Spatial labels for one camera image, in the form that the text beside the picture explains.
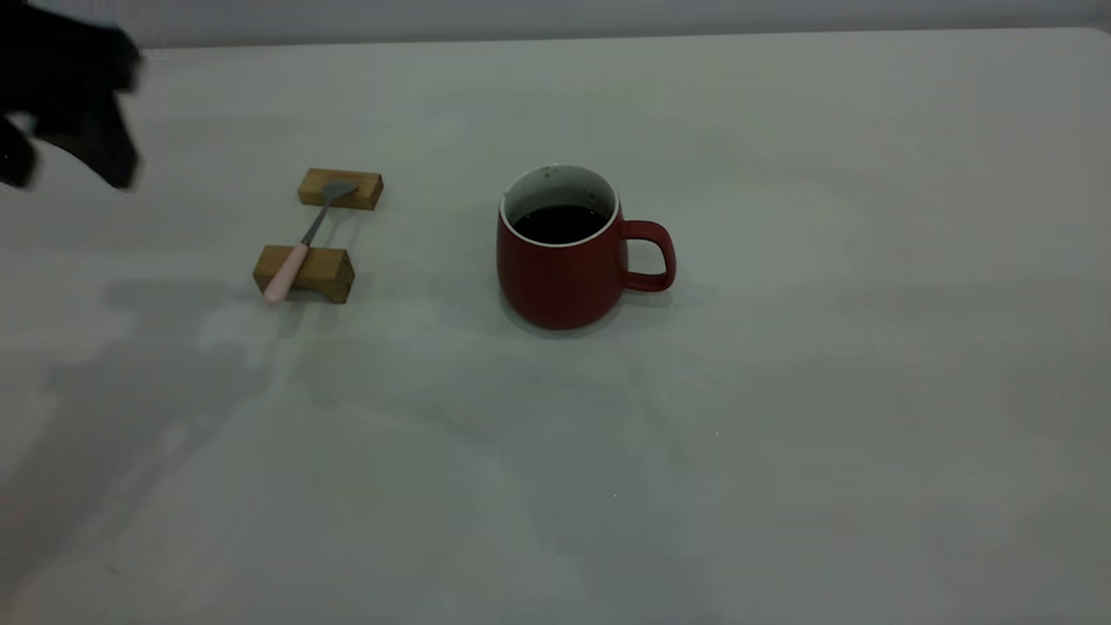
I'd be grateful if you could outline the pink handled metal spoon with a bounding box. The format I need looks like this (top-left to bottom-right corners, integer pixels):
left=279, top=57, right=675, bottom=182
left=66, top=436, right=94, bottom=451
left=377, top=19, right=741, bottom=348
left=263, top=181, right=360, bottom=306

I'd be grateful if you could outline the flat wooden block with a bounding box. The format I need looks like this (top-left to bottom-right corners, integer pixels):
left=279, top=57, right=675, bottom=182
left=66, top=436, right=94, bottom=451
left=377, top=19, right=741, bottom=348
left=298, top=168, right=385, bottom=211

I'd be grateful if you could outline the red ceramic cup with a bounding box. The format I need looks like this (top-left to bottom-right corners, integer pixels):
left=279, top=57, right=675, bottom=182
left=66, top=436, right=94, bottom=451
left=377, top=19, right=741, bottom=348
left=496, top=164, right=677, bottom=332

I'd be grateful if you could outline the dark coffee liquid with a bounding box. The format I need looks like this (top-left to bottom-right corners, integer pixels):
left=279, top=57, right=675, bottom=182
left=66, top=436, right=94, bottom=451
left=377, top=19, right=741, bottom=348
left=512, top=204, right=610, bottom=245

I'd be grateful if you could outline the arched wooden block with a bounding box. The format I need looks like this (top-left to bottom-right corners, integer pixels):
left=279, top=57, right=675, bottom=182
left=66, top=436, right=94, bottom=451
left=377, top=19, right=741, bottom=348
left=253, top=245, right=356, bottom=305

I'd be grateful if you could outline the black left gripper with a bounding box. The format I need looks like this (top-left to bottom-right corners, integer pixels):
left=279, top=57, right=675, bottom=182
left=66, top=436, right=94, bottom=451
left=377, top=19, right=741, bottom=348
left=0, top=3, right=145, bottom=191

